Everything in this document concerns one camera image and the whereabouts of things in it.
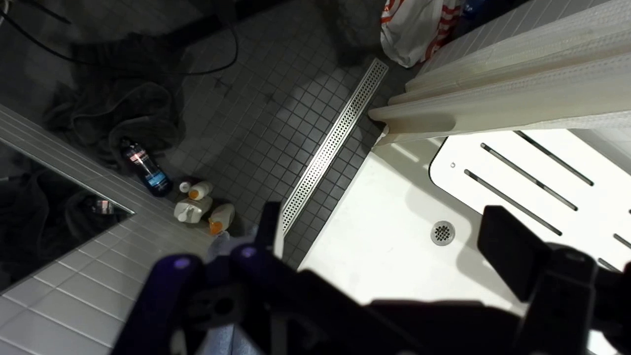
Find linear metal floor drain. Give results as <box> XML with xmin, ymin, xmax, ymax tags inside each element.
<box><xmin>272</xmin><ymin>60</ymin><xmax>389</xmax><ymax>257</ymax></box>

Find blue towel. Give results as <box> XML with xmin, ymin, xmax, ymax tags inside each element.
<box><xmin>197</xmin><ymin>233</ymin><xmax>260</xmax><ymax>355</ymax></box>

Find white red plastic bag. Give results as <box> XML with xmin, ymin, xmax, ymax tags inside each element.
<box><xmin>381</xmin><ymin>0</ymin><xmax>464</xmax><ymax>67</ymax></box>

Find white shower curtain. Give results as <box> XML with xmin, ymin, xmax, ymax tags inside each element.
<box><xmin>371</xmin><ymin>0</ymin><xmax>631</xmax><ymax>134</ymax></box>

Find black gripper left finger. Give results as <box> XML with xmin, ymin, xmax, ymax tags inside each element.
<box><xmin>109</xmin><ymin>200</ymin><xmax>422</xmax><ymax>355</ymax></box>

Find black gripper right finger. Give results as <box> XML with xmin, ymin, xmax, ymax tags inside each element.
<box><xmin>477</xmin><ymin>205</ymin><xmax>631</xmax><ymax>355</ymax></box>

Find white shower seat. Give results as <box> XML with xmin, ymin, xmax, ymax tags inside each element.
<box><xmin>430</xmin><ymin>131</ymin><xmax>631</xmax><ymax>271</ymax></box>

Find grey cloth pile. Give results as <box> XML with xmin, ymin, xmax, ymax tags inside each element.
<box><xmin>44</xmin><ymin>34</ymin><xmax>189</xmax><ymax>174</ymax></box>

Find white toiletry bottle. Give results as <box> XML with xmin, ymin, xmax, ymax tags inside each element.
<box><xmin>174</xmin><ymin>198</ymin><xmax>213</xmax><ymax>225</ymax></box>

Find orange-capped toiletry bottle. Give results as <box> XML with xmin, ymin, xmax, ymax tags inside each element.
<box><xmin>209</xmin><ymin>203</ymin><xmax>235</xmax><ymax>237</ymax></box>

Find dark plastic bottle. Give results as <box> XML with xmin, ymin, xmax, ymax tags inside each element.
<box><xmin>120</xmin><ymin>140</ymin><xmax>174</xmax><ymax>198</ymax></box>

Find white orange-capped bottle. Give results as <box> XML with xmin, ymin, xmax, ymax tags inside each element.
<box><xmin>178</xmin><ymin>180</ymin><xmax>213</xmax><ymax>202</ymax></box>

